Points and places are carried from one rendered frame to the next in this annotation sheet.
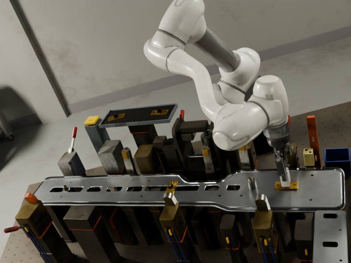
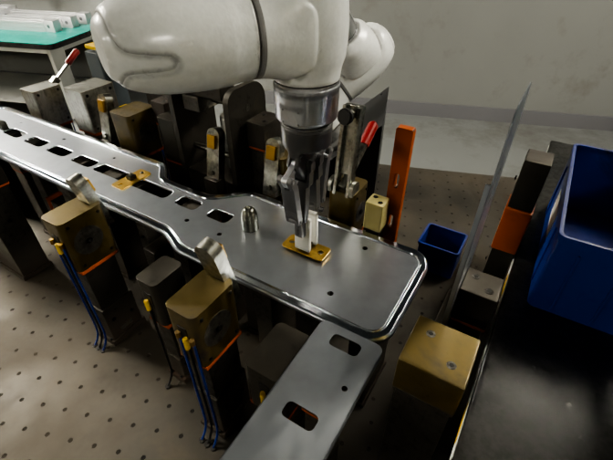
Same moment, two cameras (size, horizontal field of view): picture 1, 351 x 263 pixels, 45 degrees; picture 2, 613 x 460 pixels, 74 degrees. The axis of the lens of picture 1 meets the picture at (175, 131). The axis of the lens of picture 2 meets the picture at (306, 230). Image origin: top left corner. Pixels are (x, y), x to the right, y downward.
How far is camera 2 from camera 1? 96 cm
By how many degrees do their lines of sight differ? 8
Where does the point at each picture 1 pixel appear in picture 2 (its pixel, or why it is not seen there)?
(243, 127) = (163, 22)
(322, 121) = (450, 187)
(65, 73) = not seen: hidden behind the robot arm
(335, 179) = (401, 273)
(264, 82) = not seen: outside the picture
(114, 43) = not seen: hidden behind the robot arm
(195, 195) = (151, 203)
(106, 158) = (75, 101)
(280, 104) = (312, 20)
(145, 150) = (134, 109)
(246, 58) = (368, 35)
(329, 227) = (325, 371)
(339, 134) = (463, 214)
